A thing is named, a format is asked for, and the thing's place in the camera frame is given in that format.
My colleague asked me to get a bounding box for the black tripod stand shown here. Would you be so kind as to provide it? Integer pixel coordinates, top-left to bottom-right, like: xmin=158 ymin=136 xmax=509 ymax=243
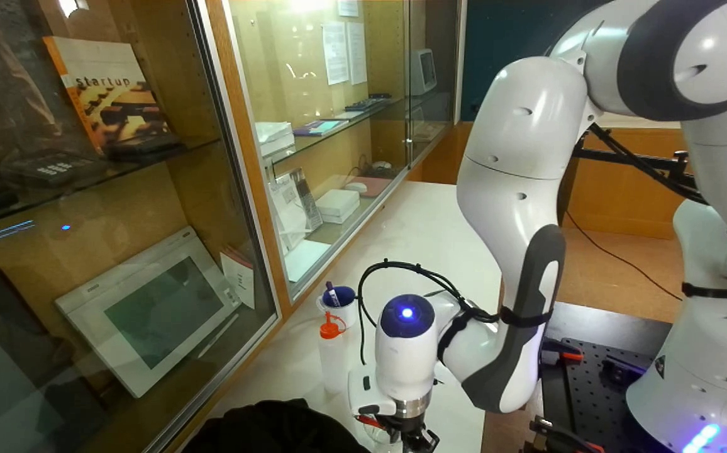
xmin=574 ymin=124 xmax=709 ymax=207

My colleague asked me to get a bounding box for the wooden partition panel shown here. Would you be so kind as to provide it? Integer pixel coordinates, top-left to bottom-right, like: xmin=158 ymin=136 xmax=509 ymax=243
xmin=567 ymin=124 xmax=689 ymax=243

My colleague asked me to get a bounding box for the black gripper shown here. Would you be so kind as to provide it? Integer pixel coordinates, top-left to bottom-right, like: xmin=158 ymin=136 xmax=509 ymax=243
xmin=376 ymin=398 xmax=446 ymax=453

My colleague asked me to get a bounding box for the black cloth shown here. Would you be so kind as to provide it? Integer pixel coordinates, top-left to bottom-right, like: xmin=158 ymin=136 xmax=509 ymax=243
xmin=179 ymin=395 xmax=376 ymax=453

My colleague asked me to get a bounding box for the orange patterned book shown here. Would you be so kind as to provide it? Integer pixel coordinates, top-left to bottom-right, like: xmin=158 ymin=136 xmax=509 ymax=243
xmin=41 ymin=33 xmax=187 ymax=163

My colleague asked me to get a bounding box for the orange black clamp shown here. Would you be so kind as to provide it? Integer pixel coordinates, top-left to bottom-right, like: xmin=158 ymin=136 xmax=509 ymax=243
xmin=525 ymin=414 xmax=610 ymax=453
xmin=538 ymin=338 xmax=590 ymax=367

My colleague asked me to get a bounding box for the black perforated mounting table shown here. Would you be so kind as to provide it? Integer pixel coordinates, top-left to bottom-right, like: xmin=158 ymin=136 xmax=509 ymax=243
xmin=537 ymin=332 xmax=678 ymax=453

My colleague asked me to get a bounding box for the white framed tablet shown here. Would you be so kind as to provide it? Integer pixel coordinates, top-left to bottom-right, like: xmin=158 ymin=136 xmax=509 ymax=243
xmin=52 ymin=225 xmax=244 ymax=401

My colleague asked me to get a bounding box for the flat white paper sheet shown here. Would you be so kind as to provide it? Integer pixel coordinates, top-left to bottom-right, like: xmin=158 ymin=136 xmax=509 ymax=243
xmin=280 ymin=236 xmax=334 ymax=287

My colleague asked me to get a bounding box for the white mug blue inside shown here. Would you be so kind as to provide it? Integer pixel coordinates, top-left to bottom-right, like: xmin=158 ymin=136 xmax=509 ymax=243
xmin=320 ymin=280 xmax=361 ymax=332

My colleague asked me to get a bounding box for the stack of white papers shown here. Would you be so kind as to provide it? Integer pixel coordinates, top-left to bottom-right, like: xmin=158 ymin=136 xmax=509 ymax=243
xmin=252 ymin=119 xmax=299 ymax=160

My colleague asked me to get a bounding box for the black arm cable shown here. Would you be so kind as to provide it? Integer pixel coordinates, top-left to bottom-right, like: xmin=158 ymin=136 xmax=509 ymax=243
xmin=352 ymin=257 xmax=552 ymax=367

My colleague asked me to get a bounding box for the black floor cable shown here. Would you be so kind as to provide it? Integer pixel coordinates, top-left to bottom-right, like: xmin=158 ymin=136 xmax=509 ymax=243
xmin=562 ymin=209 xmax=684 ymax=306

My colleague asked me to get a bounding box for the white flat box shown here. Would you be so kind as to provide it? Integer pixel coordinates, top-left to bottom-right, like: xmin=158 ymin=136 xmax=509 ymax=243
xmin=315 ymin=187 xmax=366 ymax=228

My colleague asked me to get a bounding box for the white squeeze bottle orange cap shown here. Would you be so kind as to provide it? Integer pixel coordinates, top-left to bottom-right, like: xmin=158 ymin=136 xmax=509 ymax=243
xmin=318 ymin=311 xmax=356 ymax=404

